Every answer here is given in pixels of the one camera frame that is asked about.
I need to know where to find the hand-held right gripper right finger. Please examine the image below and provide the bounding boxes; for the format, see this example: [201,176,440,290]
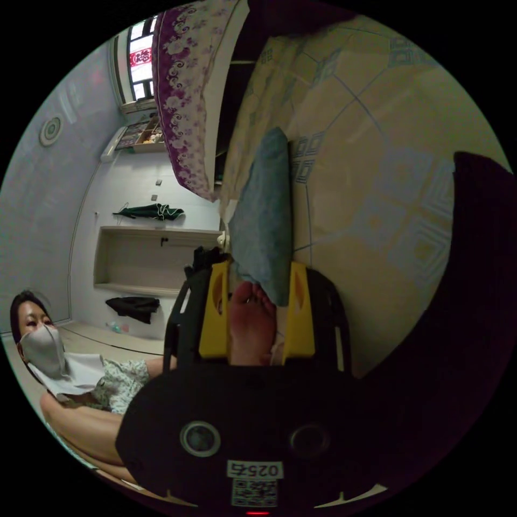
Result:
[282,261,316,366]

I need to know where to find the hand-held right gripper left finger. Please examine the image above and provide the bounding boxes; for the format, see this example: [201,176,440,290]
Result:
[199,260,232,360]

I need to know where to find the light blue denim shorts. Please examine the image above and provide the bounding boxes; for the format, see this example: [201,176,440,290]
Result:
[227,127,294,306]

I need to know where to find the black garment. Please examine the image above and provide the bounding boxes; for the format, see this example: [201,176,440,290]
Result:
[105,296,160,325]

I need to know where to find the green folded umbrella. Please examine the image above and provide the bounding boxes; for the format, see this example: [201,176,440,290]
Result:
[112,202,185,222]

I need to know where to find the bed with printed yellow sheet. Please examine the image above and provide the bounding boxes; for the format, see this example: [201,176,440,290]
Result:
[219,15,498,380]

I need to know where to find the person's body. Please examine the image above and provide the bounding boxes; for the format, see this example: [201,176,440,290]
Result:
[9,280,280,486]

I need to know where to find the purple floral curtain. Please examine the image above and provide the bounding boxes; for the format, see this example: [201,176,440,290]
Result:
[152,0,250,203]

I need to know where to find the round ceiling lamp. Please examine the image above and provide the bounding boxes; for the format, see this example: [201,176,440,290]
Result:
[38,116,64,148]

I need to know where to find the window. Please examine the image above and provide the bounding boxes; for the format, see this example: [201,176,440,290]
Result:
[112,16,159,115]

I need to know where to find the beige wall niche shelf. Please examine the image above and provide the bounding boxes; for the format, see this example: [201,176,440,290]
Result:
[93,226,225,298]

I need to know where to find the wall shelf with items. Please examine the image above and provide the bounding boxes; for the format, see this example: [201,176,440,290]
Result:
[100,114,167,163]

